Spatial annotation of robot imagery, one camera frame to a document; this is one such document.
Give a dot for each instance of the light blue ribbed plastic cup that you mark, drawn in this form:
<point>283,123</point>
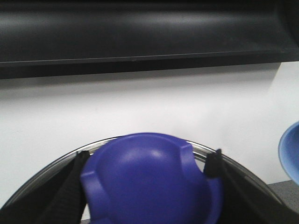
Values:
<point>288,152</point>

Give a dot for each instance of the black range hood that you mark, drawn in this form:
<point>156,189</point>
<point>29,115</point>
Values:
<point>46,38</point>

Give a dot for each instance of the glass lid with blue knob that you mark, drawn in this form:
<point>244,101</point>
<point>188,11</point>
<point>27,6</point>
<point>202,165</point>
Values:
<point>149,178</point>

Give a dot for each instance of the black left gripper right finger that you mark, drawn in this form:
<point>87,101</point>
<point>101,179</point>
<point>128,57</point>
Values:
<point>244,202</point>

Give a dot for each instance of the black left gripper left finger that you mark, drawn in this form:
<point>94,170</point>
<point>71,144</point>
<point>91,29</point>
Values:
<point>60,200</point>

